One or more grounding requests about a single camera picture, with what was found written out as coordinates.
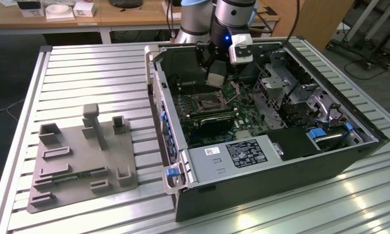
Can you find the silver CPU plate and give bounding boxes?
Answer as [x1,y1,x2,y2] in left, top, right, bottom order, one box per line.
[205,60,227,88]

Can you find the metal socket cover frame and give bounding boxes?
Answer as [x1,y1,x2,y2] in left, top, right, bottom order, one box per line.
[218,81,245,104]

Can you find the CPU socket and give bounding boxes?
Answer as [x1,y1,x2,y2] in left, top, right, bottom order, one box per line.
[194,92,227,114]

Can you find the perforated metal drive cage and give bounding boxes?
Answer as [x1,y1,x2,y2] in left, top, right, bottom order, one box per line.
[251,50,315,130]

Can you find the wooden desk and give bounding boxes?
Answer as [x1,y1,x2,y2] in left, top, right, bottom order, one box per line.
[0,0,282,44]

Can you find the wooden cabinet panel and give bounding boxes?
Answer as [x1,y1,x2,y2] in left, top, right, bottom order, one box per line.
[273,0,357,53]

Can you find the black round object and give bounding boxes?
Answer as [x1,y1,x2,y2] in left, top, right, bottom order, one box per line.
[109,0,142,8]

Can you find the green motherboard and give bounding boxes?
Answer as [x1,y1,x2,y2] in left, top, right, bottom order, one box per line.
[171,79,271,150]

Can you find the black graphics card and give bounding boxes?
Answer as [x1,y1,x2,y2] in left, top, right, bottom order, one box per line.
[191,114,235,142]

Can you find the white printed box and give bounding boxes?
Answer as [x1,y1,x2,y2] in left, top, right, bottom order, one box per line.
[72,1,97,18]

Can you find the wheeled equipment stand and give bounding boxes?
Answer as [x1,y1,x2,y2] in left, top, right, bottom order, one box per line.
[325,0,390,71]

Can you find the black plastic shroud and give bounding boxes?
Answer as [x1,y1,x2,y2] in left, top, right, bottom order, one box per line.
[266,128,323,162]

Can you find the blue disk carrier latch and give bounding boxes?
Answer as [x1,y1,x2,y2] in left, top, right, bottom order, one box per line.
[306,128,326,141]

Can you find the white round holder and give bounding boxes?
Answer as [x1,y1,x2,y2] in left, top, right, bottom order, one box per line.
[44,4,75,23]

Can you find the grey power supply unit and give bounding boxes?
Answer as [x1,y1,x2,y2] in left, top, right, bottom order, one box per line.
[185,136,285,184]

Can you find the white box with black top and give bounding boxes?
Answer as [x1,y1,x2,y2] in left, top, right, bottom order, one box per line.
[17,0,42,18]

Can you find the grey parts rack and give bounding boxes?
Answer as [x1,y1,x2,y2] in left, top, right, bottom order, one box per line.
[25,103,139,215]

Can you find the black open PC case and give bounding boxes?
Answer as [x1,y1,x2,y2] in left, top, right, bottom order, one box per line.
[143,36,390,223]

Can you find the green RAM stick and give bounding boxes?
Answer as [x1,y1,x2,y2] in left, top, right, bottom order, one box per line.
[52,170,95,182]

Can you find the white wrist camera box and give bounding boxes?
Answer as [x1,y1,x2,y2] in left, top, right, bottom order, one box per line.
[229,34,254,65]

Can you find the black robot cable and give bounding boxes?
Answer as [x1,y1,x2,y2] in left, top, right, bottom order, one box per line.
[281,0,302,47]

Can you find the coloured wire bundle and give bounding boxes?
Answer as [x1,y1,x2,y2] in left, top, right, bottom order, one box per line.
[325,102,347,127]

